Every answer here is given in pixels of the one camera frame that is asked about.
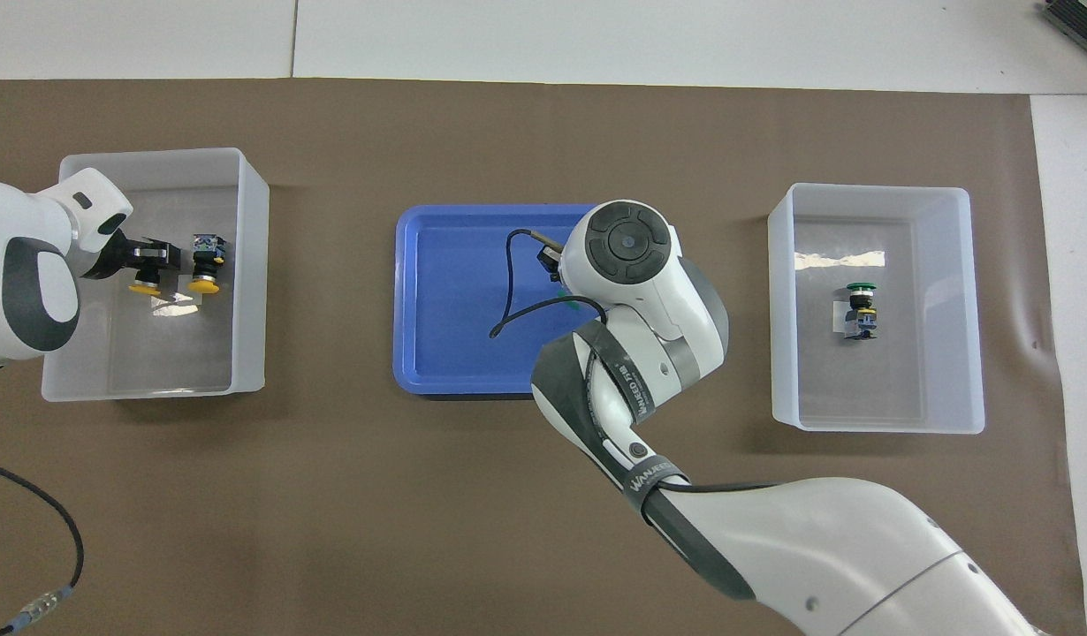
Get translucent box with rectangular label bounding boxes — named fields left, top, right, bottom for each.
left=767, top=182, right=986, bottom=435

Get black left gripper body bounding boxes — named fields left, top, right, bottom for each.
left=80, top=230, right=138, bottom=283

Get blue plastic tray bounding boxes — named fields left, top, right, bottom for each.
left=392, top=204, right=639, bottom=396

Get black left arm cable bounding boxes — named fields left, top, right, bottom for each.
left=0, top=458, right=87, bottom=635

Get black ribbed device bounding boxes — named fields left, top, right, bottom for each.
left=1038, top=0, right=1087, bottom=59

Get translucent box with round-marked label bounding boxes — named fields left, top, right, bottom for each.
left=41, top=148, right=270, bottom=404

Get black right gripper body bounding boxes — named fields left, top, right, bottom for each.
left=535, top=231, right=567, bottom=285

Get brown paper table mat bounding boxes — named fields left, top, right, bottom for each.
left=0, top=78, right=1087, bottom=636

